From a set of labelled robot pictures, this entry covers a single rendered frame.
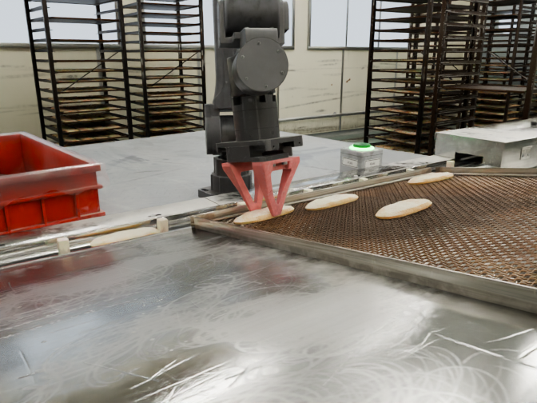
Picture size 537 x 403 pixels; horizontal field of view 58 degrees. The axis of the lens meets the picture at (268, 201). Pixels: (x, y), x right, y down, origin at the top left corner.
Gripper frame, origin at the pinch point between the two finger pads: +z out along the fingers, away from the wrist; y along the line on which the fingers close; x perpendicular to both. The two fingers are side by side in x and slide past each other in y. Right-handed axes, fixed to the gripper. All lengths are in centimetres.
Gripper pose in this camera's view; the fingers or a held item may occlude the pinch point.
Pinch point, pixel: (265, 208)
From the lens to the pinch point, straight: 64.2
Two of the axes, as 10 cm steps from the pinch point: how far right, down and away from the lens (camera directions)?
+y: 6.9, 0.4, -7.2
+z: 1.0, 9.8, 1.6
